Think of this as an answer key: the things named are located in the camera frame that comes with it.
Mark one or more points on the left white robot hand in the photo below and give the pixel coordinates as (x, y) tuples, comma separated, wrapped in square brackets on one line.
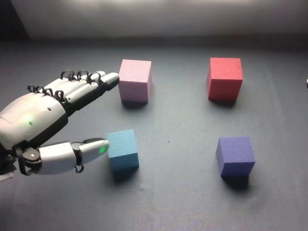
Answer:
[(36, 113)]

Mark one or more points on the small blue cube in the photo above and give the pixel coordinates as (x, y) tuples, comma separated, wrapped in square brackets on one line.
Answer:
[(122, 149)]

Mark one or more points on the small purple cube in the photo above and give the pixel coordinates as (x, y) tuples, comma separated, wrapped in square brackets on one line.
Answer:
[(234, 156)]

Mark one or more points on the red foam cube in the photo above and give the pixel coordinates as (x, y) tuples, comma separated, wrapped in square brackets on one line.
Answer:
[(223, 79)]

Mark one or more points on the pink foam cube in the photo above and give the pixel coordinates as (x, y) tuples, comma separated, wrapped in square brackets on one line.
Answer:
[(133, 81)]

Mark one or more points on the white backdrop board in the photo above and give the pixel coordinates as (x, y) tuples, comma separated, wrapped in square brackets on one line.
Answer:
[(156, 16)]

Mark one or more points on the grey table cloth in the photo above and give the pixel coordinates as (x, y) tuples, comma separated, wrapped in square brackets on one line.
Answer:
[(168, 202)]

